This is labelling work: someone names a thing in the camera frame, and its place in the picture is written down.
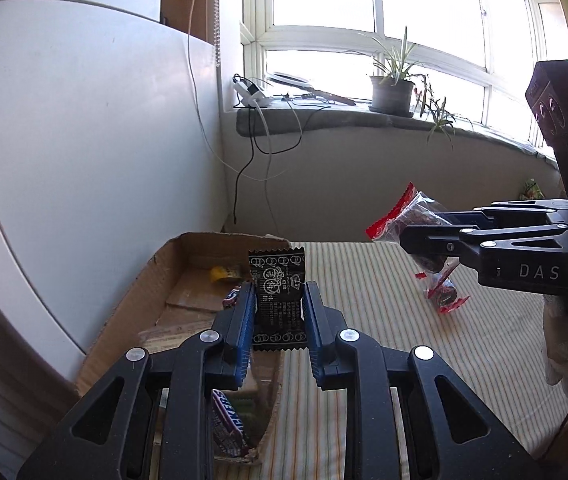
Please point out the wooden bed frame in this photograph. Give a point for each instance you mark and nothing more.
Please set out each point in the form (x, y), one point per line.
(559, 435)

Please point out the white cabinet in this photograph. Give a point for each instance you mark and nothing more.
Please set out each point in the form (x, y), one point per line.
(88, 160)

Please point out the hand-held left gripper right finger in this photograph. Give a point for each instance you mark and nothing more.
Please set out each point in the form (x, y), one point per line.
(314, 335)

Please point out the striped bedsheet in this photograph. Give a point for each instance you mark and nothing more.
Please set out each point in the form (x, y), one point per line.
(364, 300)

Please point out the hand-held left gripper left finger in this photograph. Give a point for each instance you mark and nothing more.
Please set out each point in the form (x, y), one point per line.
(244, 330)

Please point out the white framed window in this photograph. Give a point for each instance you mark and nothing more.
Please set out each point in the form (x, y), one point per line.
(251, 10)

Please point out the trailing green plant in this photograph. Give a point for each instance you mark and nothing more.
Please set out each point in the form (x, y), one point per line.
(439, 115)

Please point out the potted spider plant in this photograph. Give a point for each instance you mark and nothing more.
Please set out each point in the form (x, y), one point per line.
(389, 95)

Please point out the red clear snack packet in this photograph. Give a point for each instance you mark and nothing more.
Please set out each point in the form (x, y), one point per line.
(444, 295)
(404, 215)

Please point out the green snack packet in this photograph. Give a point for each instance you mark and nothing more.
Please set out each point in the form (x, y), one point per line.
(531, 191)

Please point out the person's right hand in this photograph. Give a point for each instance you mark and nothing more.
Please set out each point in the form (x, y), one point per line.
(564, 340)

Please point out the yellow wrapped candy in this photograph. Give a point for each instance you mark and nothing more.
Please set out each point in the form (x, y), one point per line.
(221, 274)

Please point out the cardboard box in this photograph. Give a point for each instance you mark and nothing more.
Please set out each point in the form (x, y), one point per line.
(183, 260)

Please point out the white power strip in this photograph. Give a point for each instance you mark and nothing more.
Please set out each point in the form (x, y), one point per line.
(249, 92)

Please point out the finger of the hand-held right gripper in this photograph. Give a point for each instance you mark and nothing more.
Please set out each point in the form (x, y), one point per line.
(514, 212)
(434, 240)

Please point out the black snack packet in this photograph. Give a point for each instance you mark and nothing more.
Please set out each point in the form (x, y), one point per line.
(279, 300)

